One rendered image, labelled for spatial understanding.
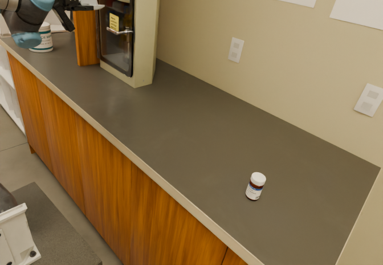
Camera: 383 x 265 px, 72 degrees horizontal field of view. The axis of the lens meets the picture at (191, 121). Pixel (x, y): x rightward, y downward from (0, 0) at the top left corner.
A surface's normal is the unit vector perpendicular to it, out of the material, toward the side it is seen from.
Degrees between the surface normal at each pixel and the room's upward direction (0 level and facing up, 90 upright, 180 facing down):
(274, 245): 0
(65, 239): 0
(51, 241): 0
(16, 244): 90
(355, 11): 90
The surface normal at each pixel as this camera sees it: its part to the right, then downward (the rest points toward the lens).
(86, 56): 0.72, 0.44
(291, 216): 0.14, -0.84
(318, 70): -0.69, 0.30
